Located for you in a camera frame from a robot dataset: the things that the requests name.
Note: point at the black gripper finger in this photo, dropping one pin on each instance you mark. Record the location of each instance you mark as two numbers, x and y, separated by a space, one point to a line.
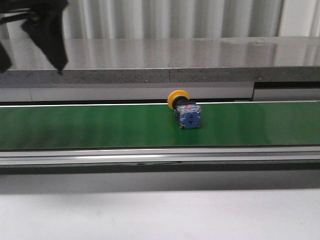
5 61
45 29

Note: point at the yellow push button switch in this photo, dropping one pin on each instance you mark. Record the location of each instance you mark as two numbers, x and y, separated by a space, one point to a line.
186 111

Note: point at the white pleated curtain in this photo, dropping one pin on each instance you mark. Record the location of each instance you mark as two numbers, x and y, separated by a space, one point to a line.
164 19

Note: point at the grey stone-look countertop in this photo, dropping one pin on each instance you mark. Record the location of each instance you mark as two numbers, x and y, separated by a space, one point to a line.
159 61

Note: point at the green conveyor belt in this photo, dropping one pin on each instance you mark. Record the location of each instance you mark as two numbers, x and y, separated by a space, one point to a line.
154 125

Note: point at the aluminium conveyor frame rail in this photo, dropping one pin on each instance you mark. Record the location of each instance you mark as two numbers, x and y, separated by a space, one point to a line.
166 159

